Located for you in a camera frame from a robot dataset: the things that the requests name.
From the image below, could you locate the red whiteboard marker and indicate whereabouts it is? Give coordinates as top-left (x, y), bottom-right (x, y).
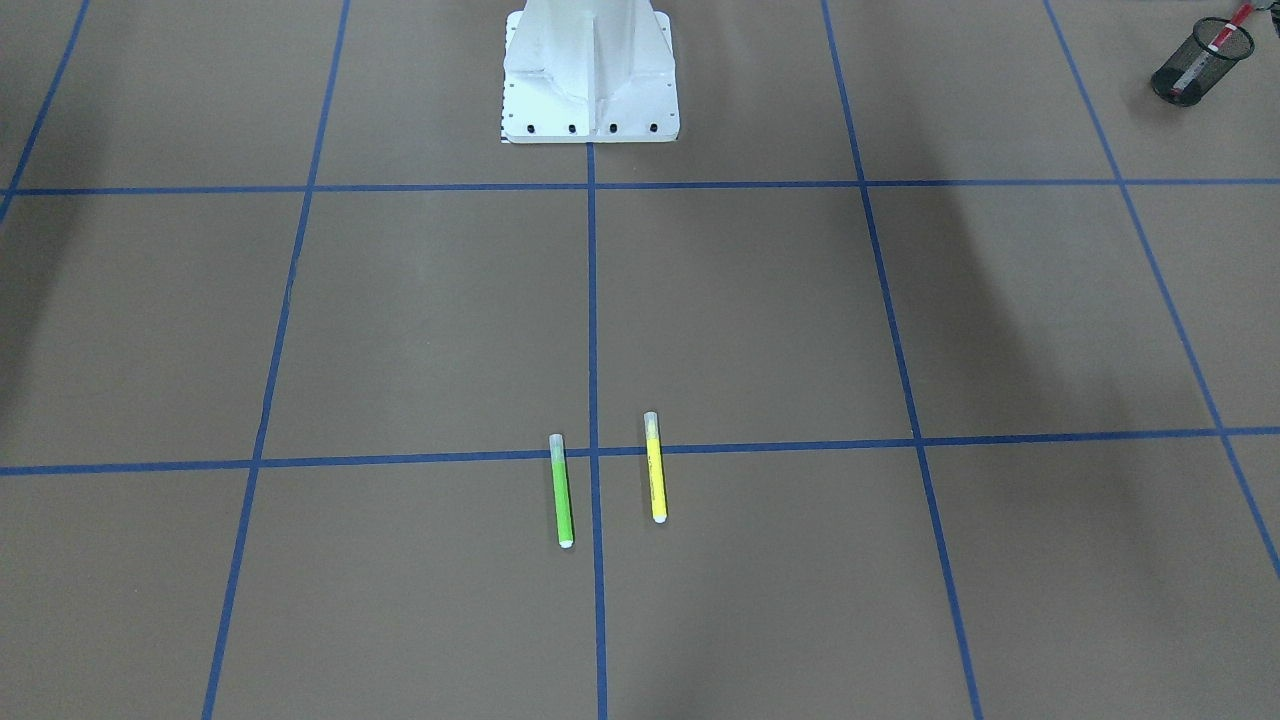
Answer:
top-left (1170, 0), bottom-right (1260, 97)

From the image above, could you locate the green highlighter pen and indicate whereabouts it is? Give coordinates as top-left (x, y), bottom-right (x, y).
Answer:
top-left (548, 433), bottom-right (575, 550)

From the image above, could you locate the yellow highlighter pen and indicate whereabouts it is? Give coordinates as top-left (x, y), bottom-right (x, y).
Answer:
top-left (643, 411), bottom-right (669, 524)

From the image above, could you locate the brown paper table mat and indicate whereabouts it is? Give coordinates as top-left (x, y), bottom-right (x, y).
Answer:
top-left (3, 1), bottom-right (1277, 719)

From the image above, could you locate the black mesh cup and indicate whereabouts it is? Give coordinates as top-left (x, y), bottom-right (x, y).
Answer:
top-left (1149, 15), bottom-right (1257, 108)

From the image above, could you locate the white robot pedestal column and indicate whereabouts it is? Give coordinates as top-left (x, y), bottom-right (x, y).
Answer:
top-left (500, 1), bottom-right (681, 145)

